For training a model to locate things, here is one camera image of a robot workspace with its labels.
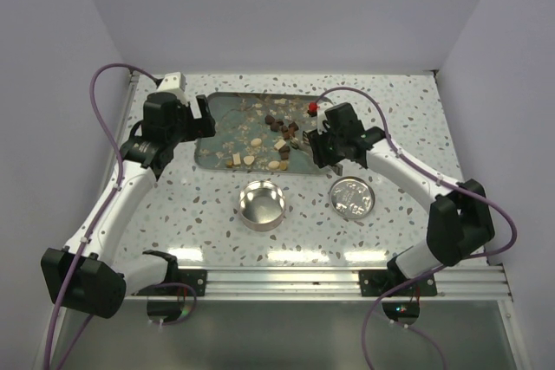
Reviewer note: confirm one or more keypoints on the metal tweezers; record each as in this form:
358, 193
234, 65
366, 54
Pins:
300, 145

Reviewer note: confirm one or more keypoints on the aluminium rail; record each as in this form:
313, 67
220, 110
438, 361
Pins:
347, 284

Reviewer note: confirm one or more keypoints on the caramel round chocolate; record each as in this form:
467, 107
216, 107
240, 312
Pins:
283, 165

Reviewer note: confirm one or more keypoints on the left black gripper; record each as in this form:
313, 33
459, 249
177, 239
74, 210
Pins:
199, 127

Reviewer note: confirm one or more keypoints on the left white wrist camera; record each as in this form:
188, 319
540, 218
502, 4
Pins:
173, 83

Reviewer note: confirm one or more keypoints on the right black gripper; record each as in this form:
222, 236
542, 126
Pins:
321, 156

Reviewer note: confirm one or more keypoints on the round metal tin lid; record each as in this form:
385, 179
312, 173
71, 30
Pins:
351, 198

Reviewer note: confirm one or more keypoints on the right black base bracket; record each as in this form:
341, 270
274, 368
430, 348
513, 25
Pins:
375, 282

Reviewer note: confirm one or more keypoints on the round metal tin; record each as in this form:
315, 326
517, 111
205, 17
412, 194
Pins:
261, 205

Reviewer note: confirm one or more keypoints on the white bar chocolate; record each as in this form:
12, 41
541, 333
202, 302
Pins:
280, 144

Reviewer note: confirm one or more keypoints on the white square chocolate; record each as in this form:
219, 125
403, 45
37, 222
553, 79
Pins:
236, 159

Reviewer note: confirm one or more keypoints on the left black base bracket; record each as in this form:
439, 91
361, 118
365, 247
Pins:
186, 282

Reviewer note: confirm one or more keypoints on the dark chocolate piece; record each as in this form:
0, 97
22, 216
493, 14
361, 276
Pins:
294, 127
284, 153
269, 119
276, 125

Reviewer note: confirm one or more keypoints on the black base bracket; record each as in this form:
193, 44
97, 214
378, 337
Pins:
375, 282
186, 282

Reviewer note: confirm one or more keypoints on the white heart chocolate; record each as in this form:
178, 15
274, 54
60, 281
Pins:
249, 160

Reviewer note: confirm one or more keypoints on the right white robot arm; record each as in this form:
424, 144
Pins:
459, 220

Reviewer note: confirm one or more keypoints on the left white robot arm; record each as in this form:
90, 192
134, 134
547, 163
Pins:
80, 275

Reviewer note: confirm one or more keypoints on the floral teal tray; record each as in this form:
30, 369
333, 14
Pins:
240, 119

